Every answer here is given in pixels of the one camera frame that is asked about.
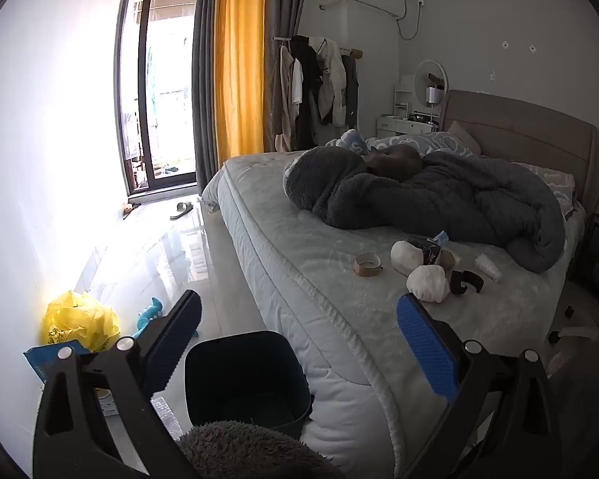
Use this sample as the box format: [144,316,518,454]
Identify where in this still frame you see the white cup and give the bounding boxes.
[474,253,503,281]

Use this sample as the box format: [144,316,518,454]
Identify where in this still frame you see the white vanity desk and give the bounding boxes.
[377,112,442,138]

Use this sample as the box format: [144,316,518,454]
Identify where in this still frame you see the dark snack packet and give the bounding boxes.
[408,234,442,265]

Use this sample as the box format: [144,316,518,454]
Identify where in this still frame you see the beige pillow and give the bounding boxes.
[446,121,481,155]

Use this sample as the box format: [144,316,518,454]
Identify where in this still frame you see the beige coat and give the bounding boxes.
[271,45,296,151]

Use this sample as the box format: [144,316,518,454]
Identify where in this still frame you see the teal toy grabber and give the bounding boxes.
[132,297,200,340]

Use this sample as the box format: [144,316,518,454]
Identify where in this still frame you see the black hanging clothes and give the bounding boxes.
[292,35,326,146]

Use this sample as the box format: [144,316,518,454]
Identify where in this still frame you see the dark grey fleece blanket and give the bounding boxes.
[283,147,566,274]

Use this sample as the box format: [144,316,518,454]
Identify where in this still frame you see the dark hanging pants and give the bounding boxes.
[342,55,361,131]

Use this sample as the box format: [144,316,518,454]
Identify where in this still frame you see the dark trash bin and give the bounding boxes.
[184,330,314,441]

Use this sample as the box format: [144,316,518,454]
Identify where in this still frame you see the black framed glass door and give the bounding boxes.
[120,0,203,195]

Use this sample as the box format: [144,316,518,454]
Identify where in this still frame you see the grey brown cat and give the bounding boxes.
[362,142,424,180]

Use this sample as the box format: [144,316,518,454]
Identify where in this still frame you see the grey curtain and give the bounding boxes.
[191,0,221,195]
[262,0,313,153]

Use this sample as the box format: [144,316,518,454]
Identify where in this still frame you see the bed with grey cover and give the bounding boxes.
[201,152,587,479]

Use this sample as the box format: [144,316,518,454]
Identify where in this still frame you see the white small shelf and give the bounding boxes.
[393,75,415,115]

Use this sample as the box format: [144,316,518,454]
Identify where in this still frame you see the blue snack bag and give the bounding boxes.
[23,342,88,385]

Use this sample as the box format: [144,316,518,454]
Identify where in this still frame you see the round white mirror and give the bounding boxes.
[413,59,450,111]

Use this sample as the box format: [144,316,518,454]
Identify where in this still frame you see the yellow curtain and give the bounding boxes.
[214,0,268,168]

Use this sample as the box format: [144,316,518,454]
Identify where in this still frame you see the clothes rack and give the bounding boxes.
[272,35,365,150]

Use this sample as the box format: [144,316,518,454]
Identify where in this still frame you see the black curved clip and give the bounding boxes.
[446,269,485,296]

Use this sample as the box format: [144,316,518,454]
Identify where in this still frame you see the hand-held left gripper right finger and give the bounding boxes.
[397,292,577,479]

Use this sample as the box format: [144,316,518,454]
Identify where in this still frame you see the black nightstand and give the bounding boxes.
[576,212,599,333]

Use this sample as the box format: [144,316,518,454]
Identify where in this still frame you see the person's grey fleece clothing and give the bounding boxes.
[180,422,345,479]

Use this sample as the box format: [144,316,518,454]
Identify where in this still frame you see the white paper ball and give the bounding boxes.
[390,239,425,276]
[406,263,451,304]

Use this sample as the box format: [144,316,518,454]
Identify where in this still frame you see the brown tape roll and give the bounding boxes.
[354,252,384,277]

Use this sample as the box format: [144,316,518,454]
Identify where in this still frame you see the white jacket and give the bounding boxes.
[309,37,351,127]

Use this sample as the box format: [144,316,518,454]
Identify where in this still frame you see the yellow plastic bag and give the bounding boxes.
[41,289,121,352]

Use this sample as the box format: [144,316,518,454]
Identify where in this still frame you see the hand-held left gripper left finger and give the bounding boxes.
[32,289,203,479]

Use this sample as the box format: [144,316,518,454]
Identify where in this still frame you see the white hanging shirt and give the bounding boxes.
[290,57,305,121]

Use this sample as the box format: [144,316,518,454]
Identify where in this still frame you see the pink pillow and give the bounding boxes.
[512,160,576,205]

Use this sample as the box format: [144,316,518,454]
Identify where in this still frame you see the brown cardboard roll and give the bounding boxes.
[436,249,457,277]

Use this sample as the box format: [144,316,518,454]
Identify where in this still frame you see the beige bed headboard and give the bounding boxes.
[438,90,597,205]

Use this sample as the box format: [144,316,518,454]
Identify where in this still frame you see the light blue patterned quilt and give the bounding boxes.
[324,129,480,158]

